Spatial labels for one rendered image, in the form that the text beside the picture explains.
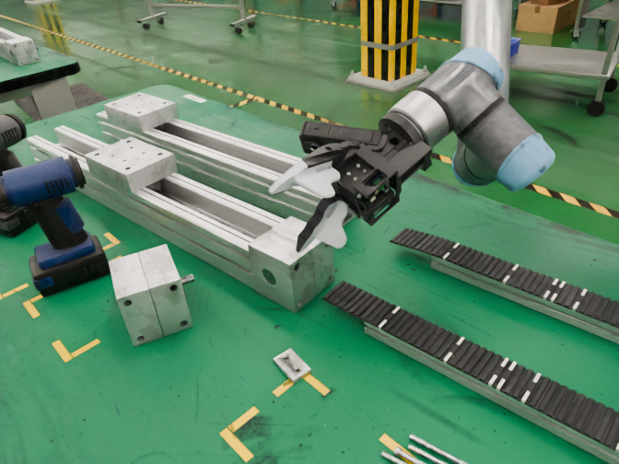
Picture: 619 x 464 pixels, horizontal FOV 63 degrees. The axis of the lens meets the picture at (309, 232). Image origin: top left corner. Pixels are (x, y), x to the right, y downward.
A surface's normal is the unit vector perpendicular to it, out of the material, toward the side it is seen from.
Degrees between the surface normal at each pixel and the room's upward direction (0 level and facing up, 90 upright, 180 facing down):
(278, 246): 0
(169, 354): 0
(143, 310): 90
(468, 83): 50
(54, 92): 90
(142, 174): 90
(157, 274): 0
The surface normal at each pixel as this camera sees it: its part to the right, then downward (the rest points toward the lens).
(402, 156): -0.19, -0.47
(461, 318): -0.07, -0.83
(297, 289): 0.75, 0.32
